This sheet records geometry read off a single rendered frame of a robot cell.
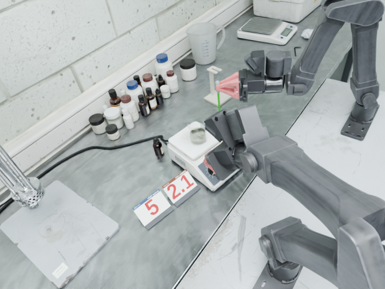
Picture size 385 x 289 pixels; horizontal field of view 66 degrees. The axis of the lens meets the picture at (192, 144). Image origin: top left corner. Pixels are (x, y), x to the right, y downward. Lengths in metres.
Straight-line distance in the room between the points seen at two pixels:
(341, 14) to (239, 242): 0.61
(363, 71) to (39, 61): 0.97
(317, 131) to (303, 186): 0.63
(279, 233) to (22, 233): 0.68
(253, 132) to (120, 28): 0.81
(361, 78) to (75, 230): 0.91
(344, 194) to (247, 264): 0.39
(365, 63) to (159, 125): 0.67
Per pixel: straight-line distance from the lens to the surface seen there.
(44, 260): 0.88
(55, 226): 0.92
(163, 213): 0.83
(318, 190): 0.42
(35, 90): 1.08
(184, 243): 0.78
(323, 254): 0.49
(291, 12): 1.75
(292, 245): 0.56
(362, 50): 0.95
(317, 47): 0.91
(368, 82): 1.01
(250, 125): 0.56
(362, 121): 1.10
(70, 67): 1.14
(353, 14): 0.87
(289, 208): 0.83
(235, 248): 0.77
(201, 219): 0.81
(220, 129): 0.61
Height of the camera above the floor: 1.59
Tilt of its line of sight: 44 degrees down
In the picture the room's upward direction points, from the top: 9 degrees counter-clockwise
